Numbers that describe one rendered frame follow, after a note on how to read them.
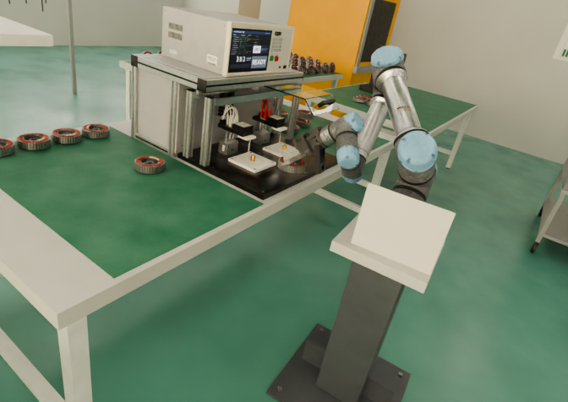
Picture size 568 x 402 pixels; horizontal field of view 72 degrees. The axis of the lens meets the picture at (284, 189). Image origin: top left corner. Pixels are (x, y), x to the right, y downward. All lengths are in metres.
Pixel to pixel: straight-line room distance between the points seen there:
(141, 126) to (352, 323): 1.22
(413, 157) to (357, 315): 0.61
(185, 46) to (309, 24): 3.89
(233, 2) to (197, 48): 3.97
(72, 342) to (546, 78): 6.30
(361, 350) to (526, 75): 5.51
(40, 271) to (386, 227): 0.95
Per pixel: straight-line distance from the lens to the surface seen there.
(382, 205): 1.25
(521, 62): 6.63
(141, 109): 1.87
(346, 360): 1.68
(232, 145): 1.78
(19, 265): 1.17
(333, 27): 5.40
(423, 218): 1.24
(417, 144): 1.29
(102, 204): 1.39
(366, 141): 1.51
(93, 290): 1.06
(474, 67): 6.71
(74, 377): 1.25
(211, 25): 1.69
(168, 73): 1.68
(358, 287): 1.46
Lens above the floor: 1.44
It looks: 26 degrees down
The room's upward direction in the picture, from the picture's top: 11 degrees clockwise
